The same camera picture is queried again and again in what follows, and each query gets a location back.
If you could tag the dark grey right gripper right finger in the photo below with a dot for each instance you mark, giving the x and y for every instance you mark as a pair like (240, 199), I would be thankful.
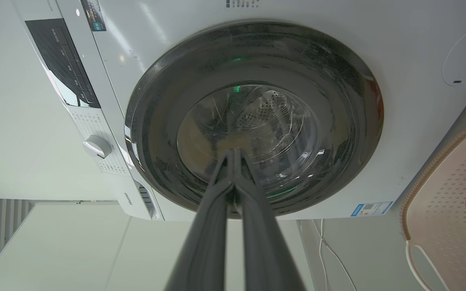
(267, 250)

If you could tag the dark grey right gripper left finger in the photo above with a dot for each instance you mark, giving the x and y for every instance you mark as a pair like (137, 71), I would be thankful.
(204, 242)

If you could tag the beige perforated laundry basket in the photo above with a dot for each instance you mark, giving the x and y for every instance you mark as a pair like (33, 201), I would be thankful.
(443, 210)

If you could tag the blue energy label sticker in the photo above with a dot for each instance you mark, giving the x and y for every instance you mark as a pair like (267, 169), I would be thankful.
(371, 208)

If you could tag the dark round washing machine door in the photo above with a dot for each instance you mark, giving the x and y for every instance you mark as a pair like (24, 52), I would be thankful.
(253, 117)

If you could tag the silver washing machine dial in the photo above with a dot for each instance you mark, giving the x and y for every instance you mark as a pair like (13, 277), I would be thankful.
(97, 146)

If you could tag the white front-load washing machine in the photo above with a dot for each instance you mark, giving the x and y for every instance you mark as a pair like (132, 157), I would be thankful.
(378, 48)

